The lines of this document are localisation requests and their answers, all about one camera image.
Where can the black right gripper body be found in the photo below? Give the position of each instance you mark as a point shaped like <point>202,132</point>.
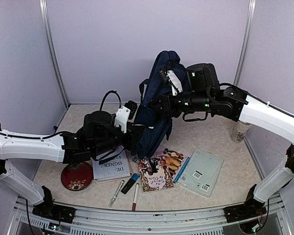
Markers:
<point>172,109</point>

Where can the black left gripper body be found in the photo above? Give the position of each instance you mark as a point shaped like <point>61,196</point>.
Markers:
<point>132,132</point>

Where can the navy blue student backpack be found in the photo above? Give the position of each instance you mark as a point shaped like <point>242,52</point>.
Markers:
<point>156,126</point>

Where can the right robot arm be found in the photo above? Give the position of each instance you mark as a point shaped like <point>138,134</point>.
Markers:
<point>235,104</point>

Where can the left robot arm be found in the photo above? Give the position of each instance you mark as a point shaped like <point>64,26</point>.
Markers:
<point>98,139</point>

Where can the blue white booklet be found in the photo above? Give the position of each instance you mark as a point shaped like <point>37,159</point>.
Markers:
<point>135,160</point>

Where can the white Designer Fate book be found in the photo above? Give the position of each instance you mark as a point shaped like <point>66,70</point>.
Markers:
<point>114,169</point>

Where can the illustrated taming shrew book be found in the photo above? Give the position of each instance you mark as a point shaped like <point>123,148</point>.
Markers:
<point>162,170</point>

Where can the red white marker pen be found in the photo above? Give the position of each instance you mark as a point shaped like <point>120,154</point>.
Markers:
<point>135,198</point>

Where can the black blue highlighter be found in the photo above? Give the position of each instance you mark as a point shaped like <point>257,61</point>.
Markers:
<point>130,183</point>

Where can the red floral plate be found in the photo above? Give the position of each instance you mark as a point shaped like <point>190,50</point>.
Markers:
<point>76,177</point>

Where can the floral ceramic mug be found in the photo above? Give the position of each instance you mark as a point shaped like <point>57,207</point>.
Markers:
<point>239,131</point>

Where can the pale green book with barcode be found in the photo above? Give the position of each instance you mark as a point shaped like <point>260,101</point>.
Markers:
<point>201,172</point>

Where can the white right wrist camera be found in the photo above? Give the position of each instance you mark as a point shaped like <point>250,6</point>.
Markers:
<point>169,77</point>

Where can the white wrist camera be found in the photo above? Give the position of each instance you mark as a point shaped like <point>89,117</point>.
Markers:
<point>169,77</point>
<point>125,113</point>

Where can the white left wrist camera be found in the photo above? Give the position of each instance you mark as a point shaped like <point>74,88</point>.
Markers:
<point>125,113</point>

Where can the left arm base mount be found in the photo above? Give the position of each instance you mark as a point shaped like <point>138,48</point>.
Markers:
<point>54,211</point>

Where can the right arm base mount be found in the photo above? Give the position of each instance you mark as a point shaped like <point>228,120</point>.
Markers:
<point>245,210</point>

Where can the aluminium front rail frame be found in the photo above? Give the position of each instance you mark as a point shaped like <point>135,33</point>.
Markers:
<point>95,221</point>

